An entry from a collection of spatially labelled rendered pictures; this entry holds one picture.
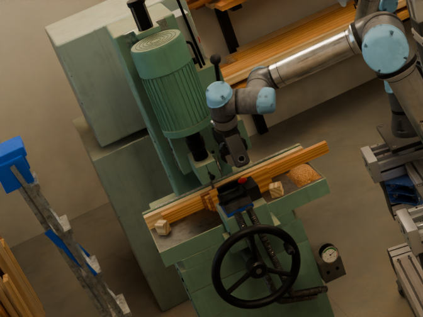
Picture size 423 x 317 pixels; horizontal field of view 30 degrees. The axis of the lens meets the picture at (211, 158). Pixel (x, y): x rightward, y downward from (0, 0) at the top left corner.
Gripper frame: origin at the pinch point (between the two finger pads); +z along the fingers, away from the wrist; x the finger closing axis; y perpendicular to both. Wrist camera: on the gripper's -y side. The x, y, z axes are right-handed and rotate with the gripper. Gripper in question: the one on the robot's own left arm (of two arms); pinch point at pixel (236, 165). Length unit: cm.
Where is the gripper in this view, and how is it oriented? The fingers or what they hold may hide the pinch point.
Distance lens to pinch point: 249.3
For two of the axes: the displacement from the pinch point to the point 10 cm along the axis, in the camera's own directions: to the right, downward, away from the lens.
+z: 1.6, 5.6, 8.1
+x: -9.1, 4.0, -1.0
